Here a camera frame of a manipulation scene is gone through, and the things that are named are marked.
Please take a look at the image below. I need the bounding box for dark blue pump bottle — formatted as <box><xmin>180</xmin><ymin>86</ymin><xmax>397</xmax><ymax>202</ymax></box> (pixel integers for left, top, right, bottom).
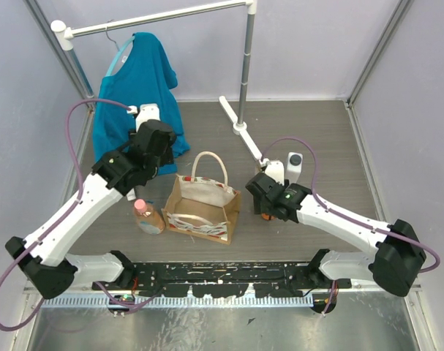
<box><xmin>261</xmin><ymin>214</ymin><xmax>275</xmax><ymax>221</ymax></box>

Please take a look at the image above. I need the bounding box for white bottle grey cap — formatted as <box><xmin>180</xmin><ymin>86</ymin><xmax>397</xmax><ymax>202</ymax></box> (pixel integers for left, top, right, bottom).
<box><xmin>285</xmin><ymin>152</ymin><xmax>303</xmax><ymax>184</ymax></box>

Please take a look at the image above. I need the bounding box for pink cap bottle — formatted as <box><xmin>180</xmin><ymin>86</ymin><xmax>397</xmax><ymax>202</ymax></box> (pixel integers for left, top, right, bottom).
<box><xmin>133</xmin><ymin>199</ymin><xmax>165</xmax><ymax>235</ymax></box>

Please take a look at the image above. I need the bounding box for white metal clothes rack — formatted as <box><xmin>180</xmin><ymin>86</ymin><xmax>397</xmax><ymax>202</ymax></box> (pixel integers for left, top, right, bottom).
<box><xmin>50</xmin><ymin>1</ymin><xmax>263</xmax><ymax>165</ymax></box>

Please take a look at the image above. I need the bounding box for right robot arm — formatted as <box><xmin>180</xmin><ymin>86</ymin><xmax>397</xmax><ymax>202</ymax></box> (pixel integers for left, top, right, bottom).
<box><xmin>246</xmin><ymin>173</ymin><xmax>426</xmax><ymax>297</ymax></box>

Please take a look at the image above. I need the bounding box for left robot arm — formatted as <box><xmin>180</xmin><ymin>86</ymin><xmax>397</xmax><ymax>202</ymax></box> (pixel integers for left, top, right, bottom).
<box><xmin>5</xmin><ymin>119</ymin><xmax>176</xmax><ymax>300</ymax></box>

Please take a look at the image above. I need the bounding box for burlap canvas bag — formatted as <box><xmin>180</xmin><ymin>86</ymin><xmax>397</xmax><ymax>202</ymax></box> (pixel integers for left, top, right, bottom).
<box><xmin>162</xmin><ymin>151</ymin><xmax>241</xmax><ymax>245</ymax></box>

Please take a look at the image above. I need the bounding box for teal t-shirt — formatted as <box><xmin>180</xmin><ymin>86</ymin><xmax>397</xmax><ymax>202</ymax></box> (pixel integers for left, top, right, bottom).
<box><xmin>92</xmin><ymin>32</ymin><xmax>190</xmax><ymax>161</ymax></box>

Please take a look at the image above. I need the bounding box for light blue clothes hanger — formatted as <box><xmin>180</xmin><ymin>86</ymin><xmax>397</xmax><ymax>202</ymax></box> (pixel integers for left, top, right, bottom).
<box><xmin>105</xmin><ymin>36</ymin><xmax>135</xmax><ymax>77</ymax></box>

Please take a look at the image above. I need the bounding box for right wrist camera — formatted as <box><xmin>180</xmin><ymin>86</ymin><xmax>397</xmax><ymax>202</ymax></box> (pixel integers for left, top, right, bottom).
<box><xmin>260</xmin><ymin>158</ymin><xmax>285</xmax><ymax>185</ymax></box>

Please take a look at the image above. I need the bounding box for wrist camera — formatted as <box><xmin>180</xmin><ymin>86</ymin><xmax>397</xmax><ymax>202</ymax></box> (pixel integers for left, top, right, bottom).
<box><xmin>127</xmin><ymin>103</ymin><xmax>160</xmax><ymax>130</ymax></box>
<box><xmin>260</xmin><ymin>158</ymin><xmax>285</xmax><ymax>185</ymax></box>

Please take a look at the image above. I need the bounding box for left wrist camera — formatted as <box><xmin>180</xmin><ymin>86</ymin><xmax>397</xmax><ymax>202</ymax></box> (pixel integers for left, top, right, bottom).
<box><xmin>127</xmin><ymin>103</ymin><xmax>160</xmax><ymax>130</ymax></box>

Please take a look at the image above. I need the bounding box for white cable duct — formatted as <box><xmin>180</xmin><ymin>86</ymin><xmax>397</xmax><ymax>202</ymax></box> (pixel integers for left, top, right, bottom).
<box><xmin>42</xmin><ymin>293</ymin><xmax>314</xmax><ymax>309</ymax></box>

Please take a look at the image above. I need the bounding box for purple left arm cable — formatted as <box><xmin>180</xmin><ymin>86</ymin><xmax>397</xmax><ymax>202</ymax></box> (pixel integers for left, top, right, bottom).
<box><xmin>0</xmin><ymin>99</ymin><xmax>160</xmax><ymax>332</ymax></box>

